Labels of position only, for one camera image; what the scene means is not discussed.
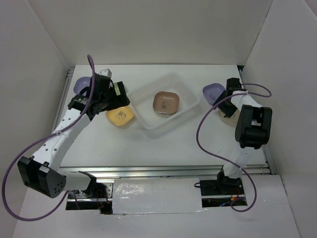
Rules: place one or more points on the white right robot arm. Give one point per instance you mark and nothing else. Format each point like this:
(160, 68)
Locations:
(251, 132)

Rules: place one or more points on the white front cover panel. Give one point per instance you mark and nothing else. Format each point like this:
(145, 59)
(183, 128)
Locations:
(156, 196)

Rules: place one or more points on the yellow panda plate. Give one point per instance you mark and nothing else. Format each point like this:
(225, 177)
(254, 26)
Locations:
(120, 116)

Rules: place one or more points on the white perforated plastic bin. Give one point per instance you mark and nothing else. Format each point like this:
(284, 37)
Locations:
(141, 102)

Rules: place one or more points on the brown panda plate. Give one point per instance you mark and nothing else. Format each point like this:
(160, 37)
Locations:
(166, 103)

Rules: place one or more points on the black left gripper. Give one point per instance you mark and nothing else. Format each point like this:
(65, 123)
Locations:
(120, 100)

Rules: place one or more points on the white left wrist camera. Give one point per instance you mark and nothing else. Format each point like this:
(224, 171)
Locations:
(106, 73)

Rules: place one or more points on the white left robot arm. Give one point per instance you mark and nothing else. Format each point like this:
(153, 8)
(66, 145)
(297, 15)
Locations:
(40, 171)

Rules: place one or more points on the purple panda plate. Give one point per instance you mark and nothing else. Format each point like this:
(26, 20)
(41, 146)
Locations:
(81, 83)
(211, 92)

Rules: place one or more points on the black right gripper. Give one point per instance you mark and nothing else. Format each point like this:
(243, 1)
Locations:
(228, 111)

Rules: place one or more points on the green panda plate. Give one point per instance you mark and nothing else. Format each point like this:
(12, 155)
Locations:
(232, 121)

